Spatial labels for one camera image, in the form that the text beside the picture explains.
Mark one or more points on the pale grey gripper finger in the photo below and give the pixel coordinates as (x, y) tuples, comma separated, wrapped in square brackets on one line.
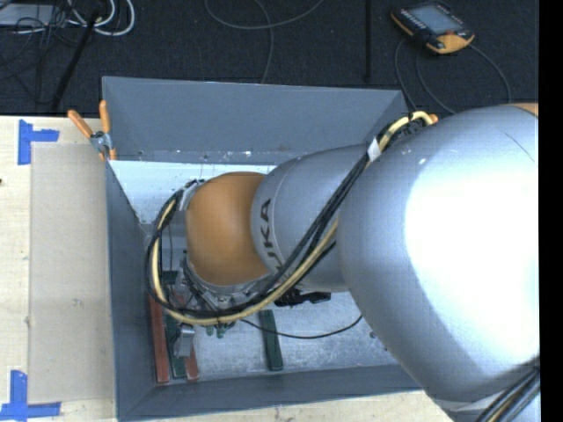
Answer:
[(184, 343)]

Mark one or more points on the red-brown flat block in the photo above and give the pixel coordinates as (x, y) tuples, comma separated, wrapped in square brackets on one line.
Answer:
[(192, 365), (159, 350)]

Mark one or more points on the dark green flat block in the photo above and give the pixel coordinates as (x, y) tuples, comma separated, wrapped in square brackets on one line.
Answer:
[(272, 341), (177, 365)]

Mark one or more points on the pale wood flat board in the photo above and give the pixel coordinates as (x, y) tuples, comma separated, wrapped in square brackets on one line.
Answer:
[(66, 271)]

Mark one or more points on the grey metal bin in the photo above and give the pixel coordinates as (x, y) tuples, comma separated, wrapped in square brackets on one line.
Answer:
[(246, 121)]

